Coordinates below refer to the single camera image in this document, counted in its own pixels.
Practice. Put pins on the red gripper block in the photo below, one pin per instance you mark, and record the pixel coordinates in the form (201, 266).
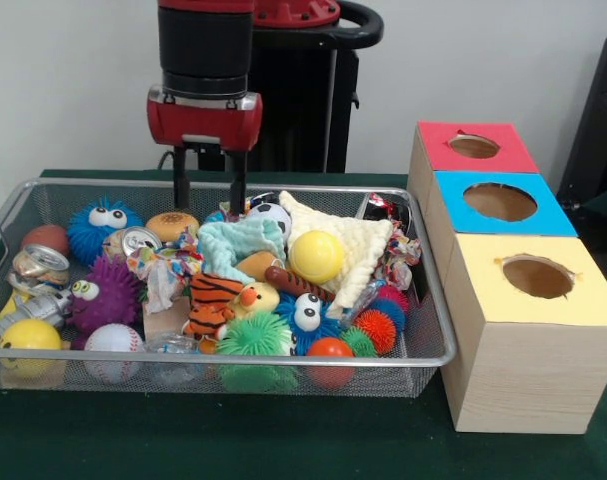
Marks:
(203, 125)

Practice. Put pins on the orange striped tiger plush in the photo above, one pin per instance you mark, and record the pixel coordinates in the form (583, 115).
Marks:
(213, 292)

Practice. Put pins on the blue spiky toy with eyes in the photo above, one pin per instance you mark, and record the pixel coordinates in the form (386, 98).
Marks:
(85, 237)

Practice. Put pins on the crushed clear bottle blue label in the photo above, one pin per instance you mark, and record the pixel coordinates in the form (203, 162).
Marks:
(173, 345)

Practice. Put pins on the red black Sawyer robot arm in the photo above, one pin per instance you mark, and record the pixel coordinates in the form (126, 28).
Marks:
(203, 45)

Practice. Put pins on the shallow metal mesh bin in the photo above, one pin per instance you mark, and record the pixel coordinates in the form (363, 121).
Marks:
(408, 380)

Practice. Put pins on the wooden box with three holes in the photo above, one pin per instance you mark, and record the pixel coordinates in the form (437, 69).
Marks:
(523, 380)

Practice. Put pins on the toy hamburger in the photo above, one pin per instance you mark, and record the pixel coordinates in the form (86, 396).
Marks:
(172, 227)

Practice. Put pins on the light teal muslin cloth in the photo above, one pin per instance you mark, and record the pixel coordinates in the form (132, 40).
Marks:
(233, 242)

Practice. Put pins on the yellow tennis ball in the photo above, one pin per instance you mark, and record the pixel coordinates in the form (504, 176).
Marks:
(315, 255)

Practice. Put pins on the purple spiky toy with eyes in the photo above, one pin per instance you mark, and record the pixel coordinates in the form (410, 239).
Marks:
(110, 297)

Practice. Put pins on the cream muslin cloth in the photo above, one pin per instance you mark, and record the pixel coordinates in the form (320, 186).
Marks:
(353, 235)

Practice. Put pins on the green spiky ball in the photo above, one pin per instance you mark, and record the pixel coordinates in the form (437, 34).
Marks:
(254, 335)

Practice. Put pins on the white baseball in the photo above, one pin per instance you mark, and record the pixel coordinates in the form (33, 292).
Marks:
(114, 341)

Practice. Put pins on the orange red ball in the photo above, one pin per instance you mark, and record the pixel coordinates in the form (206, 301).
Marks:
(329, 347)

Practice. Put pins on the yellow smiley ball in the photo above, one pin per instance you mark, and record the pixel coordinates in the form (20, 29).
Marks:
(29, 336)

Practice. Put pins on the black chair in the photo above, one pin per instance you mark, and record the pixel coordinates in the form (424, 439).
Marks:
(598, 115)

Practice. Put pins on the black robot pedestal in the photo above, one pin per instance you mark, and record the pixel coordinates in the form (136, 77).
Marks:
(303, 110)

